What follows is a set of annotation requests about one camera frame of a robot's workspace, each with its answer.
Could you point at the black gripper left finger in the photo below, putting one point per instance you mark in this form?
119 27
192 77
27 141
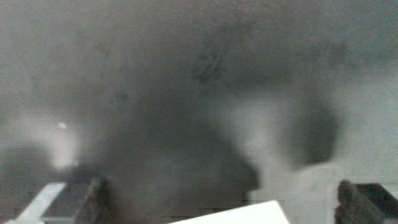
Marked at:
69 203

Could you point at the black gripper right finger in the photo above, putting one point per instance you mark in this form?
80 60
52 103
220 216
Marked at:
366 204

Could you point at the white front drawer with knob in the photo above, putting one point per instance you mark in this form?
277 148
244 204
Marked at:
261 213

